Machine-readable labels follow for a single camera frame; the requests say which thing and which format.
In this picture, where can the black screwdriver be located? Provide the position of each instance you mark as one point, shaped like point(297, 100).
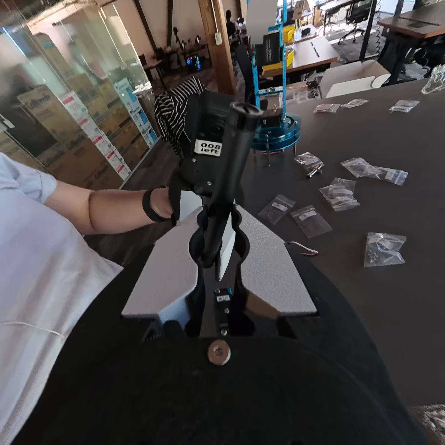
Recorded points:
point(229, 167)

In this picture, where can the yellow box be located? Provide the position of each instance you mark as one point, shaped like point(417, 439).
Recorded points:
point(288, 33)

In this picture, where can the clear plastic screw bag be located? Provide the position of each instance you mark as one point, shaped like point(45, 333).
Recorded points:
point(339, 196)
point(307, 160)
point(311, 220)
point(404, 106)
point(354, 103)
point(326, 108)
point(276, 208)
point(384, 248)

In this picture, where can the person's white top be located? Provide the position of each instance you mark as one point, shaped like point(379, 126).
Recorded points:
point(41, 295)

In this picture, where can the person's left hand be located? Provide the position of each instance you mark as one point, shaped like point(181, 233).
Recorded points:
point(165, 203)

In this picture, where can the striped black white cloth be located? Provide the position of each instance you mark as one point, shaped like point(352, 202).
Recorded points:
point(173, 104)

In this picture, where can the black wristband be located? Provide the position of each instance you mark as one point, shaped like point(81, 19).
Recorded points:
point(147, 208)

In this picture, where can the small brass wrench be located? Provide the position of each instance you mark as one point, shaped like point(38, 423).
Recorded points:
point(314, 171)

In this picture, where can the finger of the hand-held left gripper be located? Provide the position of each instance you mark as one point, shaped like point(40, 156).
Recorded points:
point(227, 250)
point(189, 205)

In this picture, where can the stack of cardboard boxes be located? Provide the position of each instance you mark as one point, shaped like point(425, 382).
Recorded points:
point(69, 167)

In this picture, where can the clear bag of metal nuts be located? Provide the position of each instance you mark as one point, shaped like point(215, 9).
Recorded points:
point(431, 422)

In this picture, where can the blue toy robot arm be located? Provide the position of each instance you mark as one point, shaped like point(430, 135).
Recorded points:
point(274, 135)

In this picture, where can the long clear screw bag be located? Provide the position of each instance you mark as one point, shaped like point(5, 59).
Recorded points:
point(372, 170)

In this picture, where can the wooden table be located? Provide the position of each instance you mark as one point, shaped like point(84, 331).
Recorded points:
point(410, 21)
point(313, 52)

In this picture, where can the white cardboard box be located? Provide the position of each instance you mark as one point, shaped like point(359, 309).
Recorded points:
point(351, 78)

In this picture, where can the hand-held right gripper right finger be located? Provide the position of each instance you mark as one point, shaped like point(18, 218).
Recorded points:
point(274, 278)

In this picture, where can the crumpled clear plastic film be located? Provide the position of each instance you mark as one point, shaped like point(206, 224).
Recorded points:
point(434, 81)

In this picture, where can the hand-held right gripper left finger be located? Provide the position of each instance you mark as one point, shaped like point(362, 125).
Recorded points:
point(163, 278)

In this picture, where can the servo with blue bracket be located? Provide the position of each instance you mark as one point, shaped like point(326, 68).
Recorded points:
point(222, 309)

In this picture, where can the dark grey desk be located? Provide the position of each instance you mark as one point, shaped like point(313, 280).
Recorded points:
point(382, 295)

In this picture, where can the wooden pillar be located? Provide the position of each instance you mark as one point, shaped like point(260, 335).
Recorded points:
point(219, 62)

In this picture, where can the person's left forearm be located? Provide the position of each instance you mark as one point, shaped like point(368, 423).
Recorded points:
point(104, 208)

